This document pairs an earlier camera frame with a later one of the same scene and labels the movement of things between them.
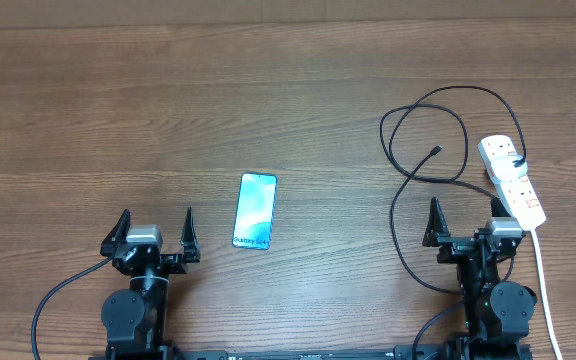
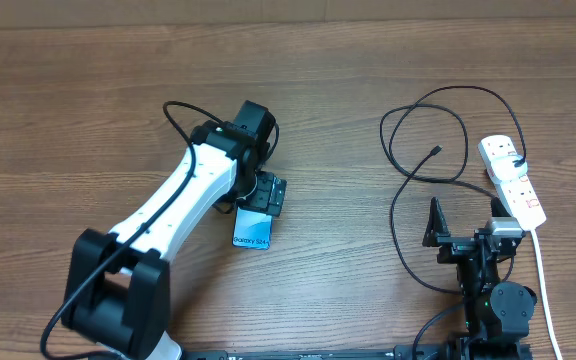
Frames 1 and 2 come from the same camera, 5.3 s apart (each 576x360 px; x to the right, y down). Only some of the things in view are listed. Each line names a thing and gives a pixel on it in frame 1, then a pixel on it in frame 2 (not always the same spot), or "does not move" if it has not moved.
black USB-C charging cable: x=447 y=181 does not move
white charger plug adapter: x=505 y=168 does not move
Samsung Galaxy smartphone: x=255 y=210 does not move
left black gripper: x=176 y=263 → x=262 y=199
